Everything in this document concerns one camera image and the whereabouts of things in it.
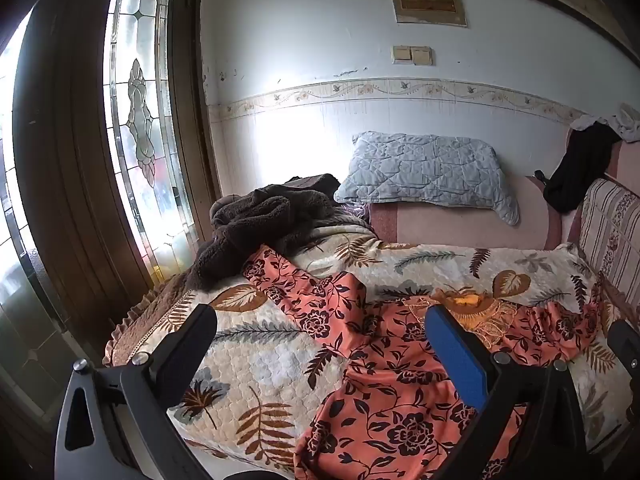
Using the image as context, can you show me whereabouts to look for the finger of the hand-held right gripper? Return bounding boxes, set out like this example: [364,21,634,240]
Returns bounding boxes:
[606,319,640,396]

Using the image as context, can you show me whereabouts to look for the wall panel box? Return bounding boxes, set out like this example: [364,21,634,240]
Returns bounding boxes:
[388,0,468,28]

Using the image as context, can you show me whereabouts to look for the striped floral cushion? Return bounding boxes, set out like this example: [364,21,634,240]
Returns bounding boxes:
[575,177,640,331]

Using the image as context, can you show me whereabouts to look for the leaf print blanket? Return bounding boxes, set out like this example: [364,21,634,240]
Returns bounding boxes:
[102,225,640,476]

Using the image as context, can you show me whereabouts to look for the grey quilted pillow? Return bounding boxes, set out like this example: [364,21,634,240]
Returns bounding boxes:
[334,131,521,226]

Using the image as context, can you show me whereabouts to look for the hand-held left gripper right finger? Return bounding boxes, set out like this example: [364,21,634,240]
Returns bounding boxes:
[424,304,587,480]

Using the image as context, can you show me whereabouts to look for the orange floral garment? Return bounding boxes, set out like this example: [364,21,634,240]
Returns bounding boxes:
[242,244,608,480]

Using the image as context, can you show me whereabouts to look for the wooden door with stained glass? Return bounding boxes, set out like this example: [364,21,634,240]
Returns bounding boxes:
[0,0,222,426]

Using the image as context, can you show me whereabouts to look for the brown fleece garment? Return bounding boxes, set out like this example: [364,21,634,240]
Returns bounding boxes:
[192,173,371,292]

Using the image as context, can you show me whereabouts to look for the pink sofa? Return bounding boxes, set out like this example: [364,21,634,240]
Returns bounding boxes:
[367,130,640,252]

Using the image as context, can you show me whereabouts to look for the black garment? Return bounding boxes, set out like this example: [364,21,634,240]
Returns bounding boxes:
[542,121,623,213]

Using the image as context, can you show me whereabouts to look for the white cloth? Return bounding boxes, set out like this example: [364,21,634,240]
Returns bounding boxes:
[570,104,640,143]

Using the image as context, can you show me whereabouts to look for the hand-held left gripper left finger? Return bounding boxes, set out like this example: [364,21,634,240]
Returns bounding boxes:
[55,304,219,480]

